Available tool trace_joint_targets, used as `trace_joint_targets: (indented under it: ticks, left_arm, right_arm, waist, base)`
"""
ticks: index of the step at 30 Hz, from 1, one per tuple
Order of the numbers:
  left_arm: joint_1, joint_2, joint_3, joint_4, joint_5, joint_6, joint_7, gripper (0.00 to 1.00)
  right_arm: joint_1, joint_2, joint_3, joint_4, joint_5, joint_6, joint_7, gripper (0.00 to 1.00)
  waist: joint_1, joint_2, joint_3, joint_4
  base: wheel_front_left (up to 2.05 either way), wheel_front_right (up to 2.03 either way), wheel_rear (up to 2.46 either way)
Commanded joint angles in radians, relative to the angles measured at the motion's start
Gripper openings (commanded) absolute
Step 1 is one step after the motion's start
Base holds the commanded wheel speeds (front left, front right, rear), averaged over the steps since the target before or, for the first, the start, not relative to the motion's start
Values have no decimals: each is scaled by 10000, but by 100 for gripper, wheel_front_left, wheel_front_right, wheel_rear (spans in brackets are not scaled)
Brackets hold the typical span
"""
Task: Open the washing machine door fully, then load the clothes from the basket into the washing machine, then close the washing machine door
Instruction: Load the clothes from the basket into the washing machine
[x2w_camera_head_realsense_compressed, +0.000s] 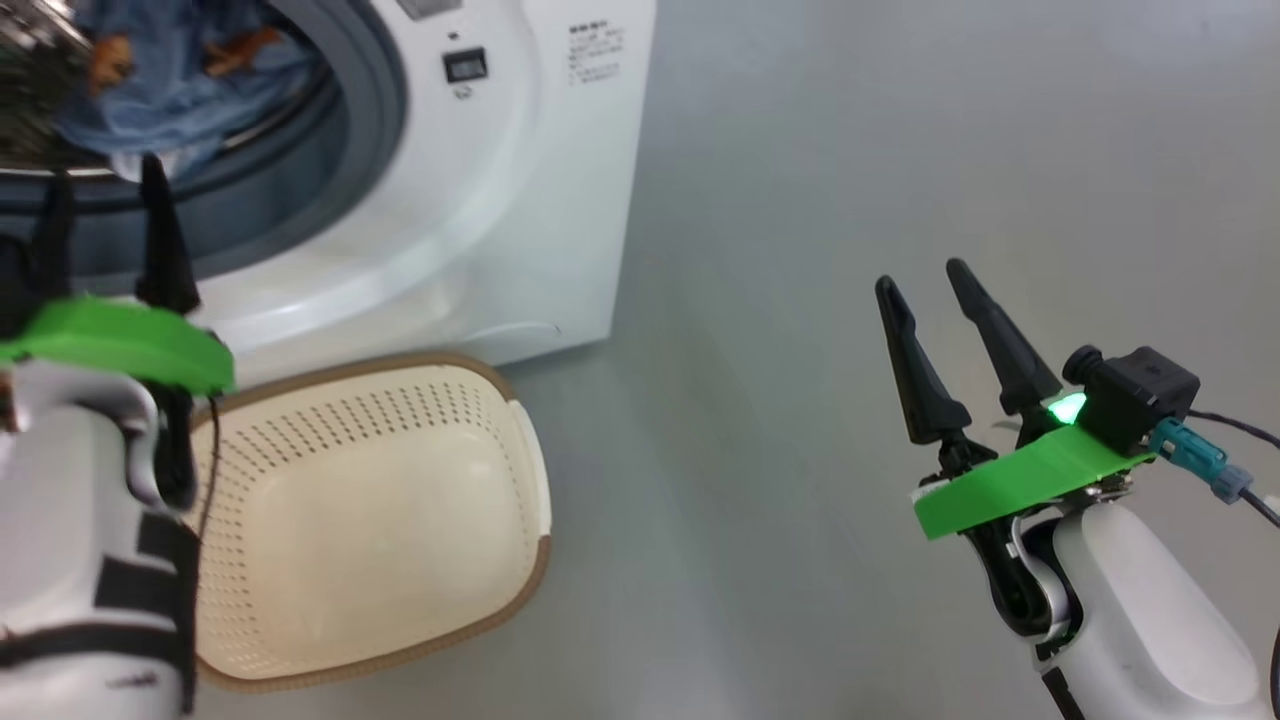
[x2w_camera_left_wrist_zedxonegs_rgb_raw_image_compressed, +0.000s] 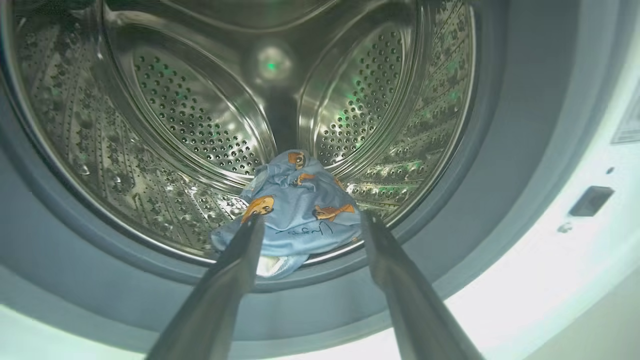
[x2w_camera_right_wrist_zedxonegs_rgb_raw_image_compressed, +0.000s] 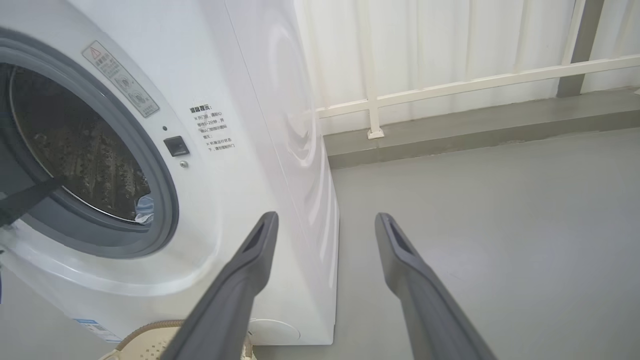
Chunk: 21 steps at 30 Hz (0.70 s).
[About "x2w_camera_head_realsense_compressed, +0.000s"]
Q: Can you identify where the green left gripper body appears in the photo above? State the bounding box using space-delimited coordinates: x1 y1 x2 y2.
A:
0 295 236 396

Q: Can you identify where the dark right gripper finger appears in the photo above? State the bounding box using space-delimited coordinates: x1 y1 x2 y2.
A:
875 276 971 446
945 258 1063 416

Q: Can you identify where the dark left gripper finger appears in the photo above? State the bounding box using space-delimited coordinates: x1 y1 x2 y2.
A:
30 170 77 301
135 155 201 314

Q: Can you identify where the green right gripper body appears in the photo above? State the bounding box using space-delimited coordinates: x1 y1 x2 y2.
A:
912 423 1156 541

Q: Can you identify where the blue printed garment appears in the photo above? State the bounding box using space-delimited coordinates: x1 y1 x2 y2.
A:
55 0 323 181

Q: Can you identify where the steel washing machine drum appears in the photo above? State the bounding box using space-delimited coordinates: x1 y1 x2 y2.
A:
0 0 101 176

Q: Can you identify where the white front-load washing machine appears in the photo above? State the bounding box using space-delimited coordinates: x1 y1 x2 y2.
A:
0 0 657 386

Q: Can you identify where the cream perforated laundry basket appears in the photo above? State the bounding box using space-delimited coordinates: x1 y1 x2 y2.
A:
185 350 553 694

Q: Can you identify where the black text label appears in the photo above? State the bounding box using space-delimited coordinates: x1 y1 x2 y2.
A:
567 22 626 86

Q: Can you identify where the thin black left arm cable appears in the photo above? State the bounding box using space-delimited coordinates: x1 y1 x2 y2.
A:
193 395 223 546

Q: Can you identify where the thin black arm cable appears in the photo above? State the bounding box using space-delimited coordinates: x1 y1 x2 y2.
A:
193 395 223 546
1185 408 1280 526

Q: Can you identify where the teal right camera connector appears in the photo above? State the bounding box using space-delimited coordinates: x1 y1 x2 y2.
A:
1150 418 1253 504

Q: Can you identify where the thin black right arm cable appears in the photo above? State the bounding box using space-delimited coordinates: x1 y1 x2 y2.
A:
1185 408 1280 526

